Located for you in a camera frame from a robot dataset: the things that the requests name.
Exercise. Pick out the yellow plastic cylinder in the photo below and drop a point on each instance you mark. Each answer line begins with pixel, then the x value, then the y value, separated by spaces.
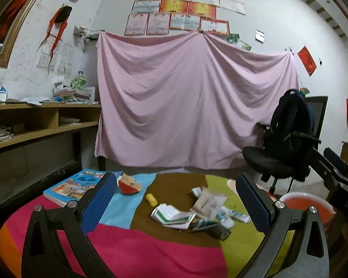
pixel 151 199

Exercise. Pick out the small silver wall sign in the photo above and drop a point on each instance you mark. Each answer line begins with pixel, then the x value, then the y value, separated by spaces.
pixel 259 36

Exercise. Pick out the blue white wrapper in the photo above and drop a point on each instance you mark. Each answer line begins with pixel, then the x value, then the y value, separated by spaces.
pixel 235 215

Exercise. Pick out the stack of books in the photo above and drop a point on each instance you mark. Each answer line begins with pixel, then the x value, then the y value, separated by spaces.
pixel 75 95

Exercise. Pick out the wall calendar sheets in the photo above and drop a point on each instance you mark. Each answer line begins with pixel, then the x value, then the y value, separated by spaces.
pixel 65 59

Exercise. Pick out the multicoloured patchwork blanket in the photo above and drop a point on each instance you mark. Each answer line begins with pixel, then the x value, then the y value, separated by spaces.
pixel 168 252

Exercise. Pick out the loose papers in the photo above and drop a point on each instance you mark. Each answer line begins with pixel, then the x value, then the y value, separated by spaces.
pixel 32 100

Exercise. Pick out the black office chair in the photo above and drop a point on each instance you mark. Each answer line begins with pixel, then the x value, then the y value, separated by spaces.
pixel 266 159

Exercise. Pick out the red tassel with black hat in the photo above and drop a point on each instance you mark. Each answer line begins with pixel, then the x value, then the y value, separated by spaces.
pixel 62 14

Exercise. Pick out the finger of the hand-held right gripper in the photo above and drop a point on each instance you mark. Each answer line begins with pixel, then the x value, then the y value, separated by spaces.
pixel 336 159
pixel 322 165

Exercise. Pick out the red white crumpled wrapper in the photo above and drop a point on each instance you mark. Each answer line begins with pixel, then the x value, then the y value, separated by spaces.
pixel 129 186

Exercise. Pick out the green red ornament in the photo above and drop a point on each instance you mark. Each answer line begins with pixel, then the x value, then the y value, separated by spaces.
pixel 305 91

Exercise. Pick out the green printed picture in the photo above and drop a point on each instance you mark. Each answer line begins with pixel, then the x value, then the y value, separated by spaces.
pixel 244 45
pixel 232 38

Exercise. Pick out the small white wrapper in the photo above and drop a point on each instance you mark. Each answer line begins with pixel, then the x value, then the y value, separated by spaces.
pixel 227 223
pixel 196 192

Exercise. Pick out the pink hanging sheet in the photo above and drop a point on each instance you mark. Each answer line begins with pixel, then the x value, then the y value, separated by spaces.
pixel 177 98

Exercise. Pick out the glass jar with green candies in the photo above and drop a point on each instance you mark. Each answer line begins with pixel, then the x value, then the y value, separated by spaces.
pixel 79 81

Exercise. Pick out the thin paper pile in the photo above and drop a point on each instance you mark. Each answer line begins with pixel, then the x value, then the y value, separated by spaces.
pixel 69 120

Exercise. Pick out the blue illustrated book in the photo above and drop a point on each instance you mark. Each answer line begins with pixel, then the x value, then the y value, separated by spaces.
pixel 72 186

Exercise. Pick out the beige paper bag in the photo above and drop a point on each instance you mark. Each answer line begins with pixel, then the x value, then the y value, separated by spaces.
pixel 210 202

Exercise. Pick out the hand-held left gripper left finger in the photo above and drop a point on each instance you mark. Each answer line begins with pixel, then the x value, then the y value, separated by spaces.
pixel 98 204

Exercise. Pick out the green white crumpled paper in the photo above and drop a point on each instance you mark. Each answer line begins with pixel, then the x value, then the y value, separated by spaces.
pixel 169 215

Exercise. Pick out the red basin with white rim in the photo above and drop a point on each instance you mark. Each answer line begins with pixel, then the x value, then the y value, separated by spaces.
pixel 301 203

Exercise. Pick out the dark blue backpack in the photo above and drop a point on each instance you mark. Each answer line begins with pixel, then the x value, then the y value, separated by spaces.
pixel 293 121

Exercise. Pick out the red paper wall poster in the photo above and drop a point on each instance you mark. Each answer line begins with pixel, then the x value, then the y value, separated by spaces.
pixel 306 60

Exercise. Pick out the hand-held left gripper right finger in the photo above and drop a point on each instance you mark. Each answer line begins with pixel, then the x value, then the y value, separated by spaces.
pixel 252 204

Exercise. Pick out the group of wall certificates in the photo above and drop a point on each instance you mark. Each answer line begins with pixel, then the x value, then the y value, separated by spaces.
pixel 174 11

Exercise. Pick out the wooden desk with shelf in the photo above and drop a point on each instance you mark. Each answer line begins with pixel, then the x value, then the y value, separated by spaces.
pixel 40 134

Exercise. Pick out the dark green packet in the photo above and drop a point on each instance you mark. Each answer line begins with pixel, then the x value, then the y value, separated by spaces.
pixel 214 230

